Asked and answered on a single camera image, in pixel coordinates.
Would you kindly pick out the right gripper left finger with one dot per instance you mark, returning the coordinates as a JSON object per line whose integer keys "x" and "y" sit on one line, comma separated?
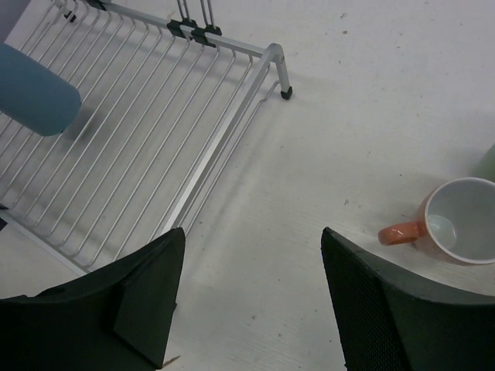
{"x": 117, "y": 317}

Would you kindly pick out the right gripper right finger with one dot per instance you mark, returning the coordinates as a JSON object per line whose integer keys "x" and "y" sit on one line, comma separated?
{"x": 389, "y": 318}

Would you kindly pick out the pink ceramic mug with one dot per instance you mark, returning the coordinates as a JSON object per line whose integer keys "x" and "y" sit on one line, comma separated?
{"x": 454, "y": 223}

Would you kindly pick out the light green cup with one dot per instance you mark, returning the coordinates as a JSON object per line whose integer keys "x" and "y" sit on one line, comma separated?
{"x": 486, "y": 166}

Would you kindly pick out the blue cup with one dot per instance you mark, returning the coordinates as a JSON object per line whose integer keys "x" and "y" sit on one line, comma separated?
{"x": 34, "y": 96}

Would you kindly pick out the silver wire dish rack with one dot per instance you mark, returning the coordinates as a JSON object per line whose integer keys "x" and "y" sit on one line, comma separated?
{"x": 166, "y": 98}

